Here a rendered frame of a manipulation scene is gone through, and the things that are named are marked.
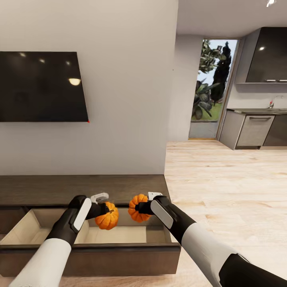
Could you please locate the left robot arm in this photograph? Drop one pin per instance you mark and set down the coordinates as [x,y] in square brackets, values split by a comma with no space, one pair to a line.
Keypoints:
[46,267]

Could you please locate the pumpkin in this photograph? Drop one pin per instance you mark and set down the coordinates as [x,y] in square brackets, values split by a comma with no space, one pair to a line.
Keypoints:
[135,215]
[108,220]

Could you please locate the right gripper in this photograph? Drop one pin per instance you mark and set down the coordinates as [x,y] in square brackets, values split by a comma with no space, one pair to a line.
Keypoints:
[142,208]

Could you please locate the wall mounted tv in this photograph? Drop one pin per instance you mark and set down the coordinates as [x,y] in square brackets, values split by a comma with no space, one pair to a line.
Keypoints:
[41,86]

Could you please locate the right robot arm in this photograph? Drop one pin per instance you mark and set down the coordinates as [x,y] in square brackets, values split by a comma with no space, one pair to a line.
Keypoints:
[221,264]

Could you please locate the fixed window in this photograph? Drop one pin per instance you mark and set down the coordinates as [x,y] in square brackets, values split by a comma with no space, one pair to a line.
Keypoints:
[218,58]

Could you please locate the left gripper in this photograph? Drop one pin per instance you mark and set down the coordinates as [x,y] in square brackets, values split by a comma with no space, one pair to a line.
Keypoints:
[100,209]

